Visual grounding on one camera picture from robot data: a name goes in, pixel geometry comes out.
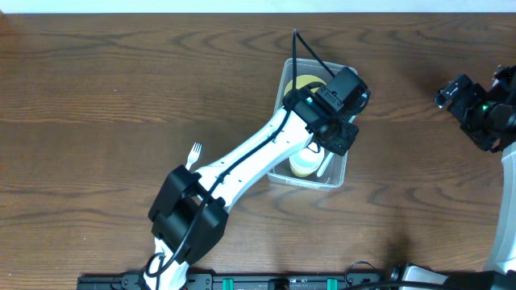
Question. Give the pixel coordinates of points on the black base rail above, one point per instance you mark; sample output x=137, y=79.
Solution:
x=207, y=281

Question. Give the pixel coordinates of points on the yellow bowl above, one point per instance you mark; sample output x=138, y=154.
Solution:
x=303, y=80

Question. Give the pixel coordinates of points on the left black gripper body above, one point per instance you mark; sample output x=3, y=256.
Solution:
x=340, y=137

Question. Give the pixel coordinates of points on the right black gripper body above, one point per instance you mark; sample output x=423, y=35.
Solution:
x=457, y=99

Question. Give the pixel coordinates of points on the clear plastic container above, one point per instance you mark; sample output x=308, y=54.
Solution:
x=333, y=177

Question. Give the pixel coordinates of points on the white plastic fork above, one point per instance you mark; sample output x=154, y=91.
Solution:
x=193, y=155

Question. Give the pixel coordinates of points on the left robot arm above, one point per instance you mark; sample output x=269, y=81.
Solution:
x=190, y=212

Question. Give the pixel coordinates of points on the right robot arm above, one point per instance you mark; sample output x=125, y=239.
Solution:
x=499, y=270

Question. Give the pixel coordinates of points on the white cup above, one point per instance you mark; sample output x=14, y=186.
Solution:
x=307, y=160

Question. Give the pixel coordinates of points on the yellow cup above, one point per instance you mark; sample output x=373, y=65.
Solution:
x=300, y=172

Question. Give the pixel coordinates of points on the light blue plastic spoon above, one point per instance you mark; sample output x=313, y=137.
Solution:
x=325, y=164

